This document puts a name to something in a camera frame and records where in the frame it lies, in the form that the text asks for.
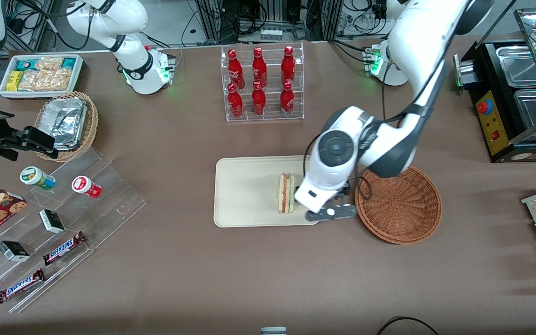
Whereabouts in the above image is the triangle sandwich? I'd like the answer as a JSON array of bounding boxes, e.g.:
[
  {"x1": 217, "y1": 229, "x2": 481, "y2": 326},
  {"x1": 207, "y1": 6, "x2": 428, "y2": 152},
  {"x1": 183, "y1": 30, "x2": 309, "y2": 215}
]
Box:
[{"x1": 277, "y1": 172, "x2": 298, "y2": 214}]

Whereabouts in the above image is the light wicker basket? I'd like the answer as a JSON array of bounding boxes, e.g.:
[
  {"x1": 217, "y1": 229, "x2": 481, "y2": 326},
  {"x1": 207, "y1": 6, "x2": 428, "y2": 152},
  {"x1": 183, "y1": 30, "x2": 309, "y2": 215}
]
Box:
[{"x1": 34, "y1": 91, "x2": 99, "y2": 163}]

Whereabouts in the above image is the brown wicker basket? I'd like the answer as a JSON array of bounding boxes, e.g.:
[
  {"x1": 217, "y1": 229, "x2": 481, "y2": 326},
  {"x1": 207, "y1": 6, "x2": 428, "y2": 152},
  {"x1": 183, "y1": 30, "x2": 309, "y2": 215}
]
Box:
[{"x1": 355, "y1": 165, "x2": 442, "y2": 245}]

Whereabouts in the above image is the beige plastic tray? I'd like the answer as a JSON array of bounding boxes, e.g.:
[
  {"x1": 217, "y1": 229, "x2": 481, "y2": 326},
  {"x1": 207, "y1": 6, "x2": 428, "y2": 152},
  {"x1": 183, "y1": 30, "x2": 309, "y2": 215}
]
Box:
[{"x1": 214, "y1": 155, "x2": 321, "y2": 228}]

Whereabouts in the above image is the stack of foil trays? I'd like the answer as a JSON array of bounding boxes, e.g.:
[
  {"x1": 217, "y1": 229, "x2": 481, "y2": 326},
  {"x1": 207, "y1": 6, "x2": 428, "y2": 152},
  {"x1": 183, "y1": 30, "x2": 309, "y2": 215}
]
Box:
[{"x1": 40, "y1": 97, "x2": 88, "y2": 151}]

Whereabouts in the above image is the green lid cup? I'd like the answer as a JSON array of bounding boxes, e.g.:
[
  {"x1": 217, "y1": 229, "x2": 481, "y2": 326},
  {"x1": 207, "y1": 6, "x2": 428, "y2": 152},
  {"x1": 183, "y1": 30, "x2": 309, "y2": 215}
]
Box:
[{"x1": 20, "y1": 166, "x2": 56, "y2": 191}]

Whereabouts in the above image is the large rice cracker bag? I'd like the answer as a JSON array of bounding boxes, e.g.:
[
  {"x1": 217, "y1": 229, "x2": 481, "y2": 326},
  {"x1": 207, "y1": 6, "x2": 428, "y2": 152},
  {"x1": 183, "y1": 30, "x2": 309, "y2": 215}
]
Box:
[{"x1": 18, "y1": 69, "x2": 72, "y2": 92}]

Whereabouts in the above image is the white snack bin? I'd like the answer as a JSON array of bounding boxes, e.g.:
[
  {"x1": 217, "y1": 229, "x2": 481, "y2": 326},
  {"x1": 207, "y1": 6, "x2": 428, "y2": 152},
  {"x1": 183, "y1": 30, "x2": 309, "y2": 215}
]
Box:
[{"x1": 0, "y1": 54, "x2": 85, "y2": 101}]

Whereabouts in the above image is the red lid cup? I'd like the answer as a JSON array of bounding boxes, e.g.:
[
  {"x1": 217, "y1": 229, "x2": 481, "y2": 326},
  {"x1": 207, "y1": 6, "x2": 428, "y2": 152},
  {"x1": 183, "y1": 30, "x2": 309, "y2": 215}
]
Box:
[{"x1": 71, "y1": 175, "x2": 102, "y2": 199}]

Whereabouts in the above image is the yellow snack packet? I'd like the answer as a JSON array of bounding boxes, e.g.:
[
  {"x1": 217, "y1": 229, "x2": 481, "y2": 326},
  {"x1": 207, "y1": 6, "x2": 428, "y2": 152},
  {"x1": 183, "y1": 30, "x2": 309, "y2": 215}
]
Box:
[{"x1": 7, "y1": 71, "x2": 25, "y2": 92}]

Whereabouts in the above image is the small rice cracker bag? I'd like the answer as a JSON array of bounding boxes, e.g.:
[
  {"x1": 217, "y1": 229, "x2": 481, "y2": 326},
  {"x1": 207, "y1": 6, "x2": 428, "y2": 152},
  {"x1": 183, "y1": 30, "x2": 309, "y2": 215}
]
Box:
[{"x1": 34, "y1": 56, "x2": 65, "y2": 71}]

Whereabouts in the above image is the small black box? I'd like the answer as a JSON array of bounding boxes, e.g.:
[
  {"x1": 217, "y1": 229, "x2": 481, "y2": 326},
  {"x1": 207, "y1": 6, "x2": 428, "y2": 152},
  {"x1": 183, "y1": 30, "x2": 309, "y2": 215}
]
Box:
[
  {"x1": 39, "y1": 209, "x2": 66, "y2": 235},
  {"x1": 0, "y1": 240, "x2": 31, "y2": 262}
]

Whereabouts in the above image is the clear acrylic stepped shelf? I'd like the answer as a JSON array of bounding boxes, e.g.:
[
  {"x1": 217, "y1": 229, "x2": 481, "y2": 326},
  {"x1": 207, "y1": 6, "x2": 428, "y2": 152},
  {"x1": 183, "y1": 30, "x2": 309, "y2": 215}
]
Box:
[{"x1": 0, "y1": 146, "x2": 148, "y2": 313}]

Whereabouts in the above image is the clear acrylic bottle rack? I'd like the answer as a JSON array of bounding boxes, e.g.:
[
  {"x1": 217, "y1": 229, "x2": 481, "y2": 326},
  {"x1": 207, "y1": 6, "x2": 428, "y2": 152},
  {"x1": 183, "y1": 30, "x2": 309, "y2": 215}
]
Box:
[{"x1": 221, "y1": 41, "x2": 305, "y2": 123}]

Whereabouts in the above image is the red cola bottle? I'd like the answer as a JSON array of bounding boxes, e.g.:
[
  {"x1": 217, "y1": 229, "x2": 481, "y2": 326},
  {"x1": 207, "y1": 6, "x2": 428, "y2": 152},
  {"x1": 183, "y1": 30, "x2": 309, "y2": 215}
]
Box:
[
  {"x1": 279, "y1": 81, "x2": 295, "y2": 116},
  {"x1": 251, "y1": 81, "x2": 267, "y2": 117},
  {"x1": 281, "y1": 45, "x2": 296, "y2": 87},
  {"x1": 227, "y1": 49, "x2": 246, "y2": 90},
  {"x1": 251, "y1": 47, "x2": 268, "y2": 88},
  {"x1": 227, "y1": 83, "x2": 245, "y2": 119}
]

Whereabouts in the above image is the Snickers bar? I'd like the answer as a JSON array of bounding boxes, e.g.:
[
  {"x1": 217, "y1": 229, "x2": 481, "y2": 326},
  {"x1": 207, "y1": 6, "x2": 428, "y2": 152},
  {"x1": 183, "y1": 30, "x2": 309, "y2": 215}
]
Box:
[
  {"x1": 0, "y1": 268, "x2": 46, "y2": 304},
  {"x1": 42, "y1": 231, "x2": 87, "y2": 266}
]

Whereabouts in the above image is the black hot food display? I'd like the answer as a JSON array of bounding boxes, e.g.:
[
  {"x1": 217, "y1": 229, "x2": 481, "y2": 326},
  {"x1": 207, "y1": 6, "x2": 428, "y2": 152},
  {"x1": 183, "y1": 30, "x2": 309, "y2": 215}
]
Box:
[{"x1": 453, "y1": 7, "x2": 536, "y2": 164}]

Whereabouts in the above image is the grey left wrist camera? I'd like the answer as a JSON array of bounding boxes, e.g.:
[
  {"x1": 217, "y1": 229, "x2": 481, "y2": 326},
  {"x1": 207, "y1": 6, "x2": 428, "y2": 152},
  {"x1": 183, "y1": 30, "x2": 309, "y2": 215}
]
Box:
[{"x1": 305, "y1": 203, "x2": 358, "y2": 222}]

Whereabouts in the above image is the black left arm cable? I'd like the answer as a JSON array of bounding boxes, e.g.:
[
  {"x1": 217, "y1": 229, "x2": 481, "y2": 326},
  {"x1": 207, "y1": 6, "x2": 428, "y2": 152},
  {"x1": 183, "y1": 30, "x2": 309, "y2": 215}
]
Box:
[{"x1": 302, "y1": 60, "x2": 436, "y2": 201}]

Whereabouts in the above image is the black floor cable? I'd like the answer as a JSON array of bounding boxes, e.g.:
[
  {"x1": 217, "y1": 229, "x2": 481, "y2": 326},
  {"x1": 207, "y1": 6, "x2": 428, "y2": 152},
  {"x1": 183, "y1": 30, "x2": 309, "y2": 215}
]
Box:
[{"x1": 375, "y1": 316, "x2": 441, "y2": 335}]

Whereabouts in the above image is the aluminium frame post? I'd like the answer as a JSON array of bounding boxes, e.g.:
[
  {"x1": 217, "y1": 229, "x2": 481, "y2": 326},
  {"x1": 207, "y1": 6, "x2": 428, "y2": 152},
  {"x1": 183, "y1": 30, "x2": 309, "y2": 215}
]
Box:
[
  {"x1": 202, "y1": 0, "x2": 225, "y2": 43},
  {"x1": 321, "y1": 0, "x2": 343, "y2": 41}
]

